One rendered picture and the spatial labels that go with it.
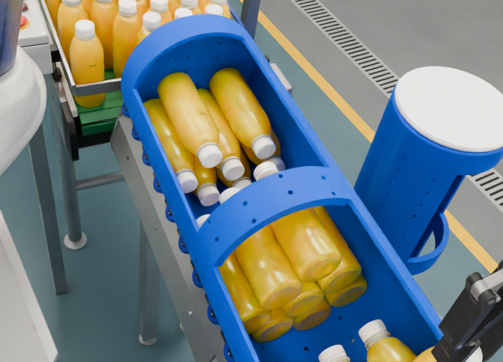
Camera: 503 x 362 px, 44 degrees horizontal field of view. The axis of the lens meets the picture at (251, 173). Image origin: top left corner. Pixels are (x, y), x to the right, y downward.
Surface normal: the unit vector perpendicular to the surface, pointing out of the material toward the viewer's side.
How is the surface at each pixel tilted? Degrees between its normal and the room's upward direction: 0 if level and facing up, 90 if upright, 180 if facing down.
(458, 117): 0
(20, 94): 71
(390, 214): 90
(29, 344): 0
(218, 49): 90
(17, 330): 0
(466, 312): 93
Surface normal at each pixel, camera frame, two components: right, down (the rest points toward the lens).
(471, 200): 0.14, -0.66
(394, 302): -0.87, 0.09
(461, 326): -0.92, 0.25
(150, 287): 0.40, 0.72
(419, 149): -0.64, 0.51
